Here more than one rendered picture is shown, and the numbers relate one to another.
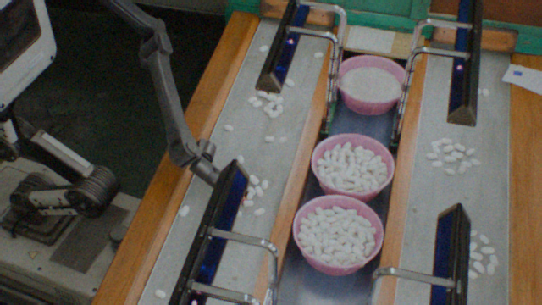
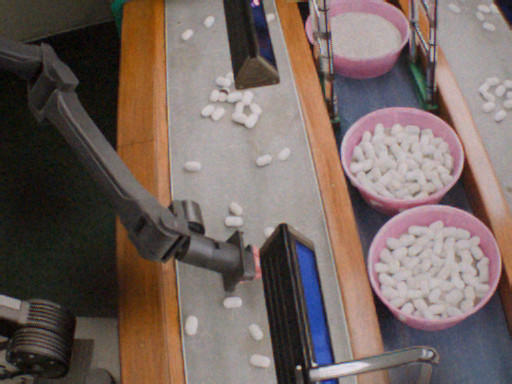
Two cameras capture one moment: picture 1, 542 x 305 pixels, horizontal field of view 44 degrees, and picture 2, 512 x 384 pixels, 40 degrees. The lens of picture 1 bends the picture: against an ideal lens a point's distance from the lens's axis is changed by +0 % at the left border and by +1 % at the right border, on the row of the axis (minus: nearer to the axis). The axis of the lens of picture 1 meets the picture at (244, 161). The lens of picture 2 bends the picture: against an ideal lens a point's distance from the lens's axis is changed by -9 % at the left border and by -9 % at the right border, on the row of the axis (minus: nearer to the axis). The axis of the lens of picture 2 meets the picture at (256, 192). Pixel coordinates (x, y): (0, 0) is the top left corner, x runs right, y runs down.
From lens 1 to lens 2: 74 cm
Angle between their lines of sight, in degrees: 10
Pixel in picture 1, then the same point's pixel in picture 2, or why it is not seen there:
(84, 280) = not seen: outside the picture
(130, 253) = not seen: outside the picture
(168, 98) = (99, 157)
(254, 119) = (224, 137)
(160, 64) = (68, 108)
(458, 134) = (498, 68)
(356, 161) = (404, 147)
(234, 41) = (142, 39)
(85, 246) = not seen: outside the picture
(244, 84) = (183, 92)
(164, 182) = (139, 291)
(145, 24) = (25, 58)
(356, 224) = (452, 242)
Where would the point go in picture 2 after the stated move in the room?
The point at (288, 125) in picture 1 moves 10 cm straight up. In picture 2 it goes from (279, 129) to (275, 97)
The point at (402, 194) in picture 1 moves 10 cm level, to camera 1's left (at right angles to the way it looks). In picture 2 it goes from (488, 173) to (450, 190)
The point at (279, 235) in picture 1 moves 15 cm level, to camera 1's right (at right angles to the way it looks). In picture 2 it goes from (358, 306) to (429, 273)
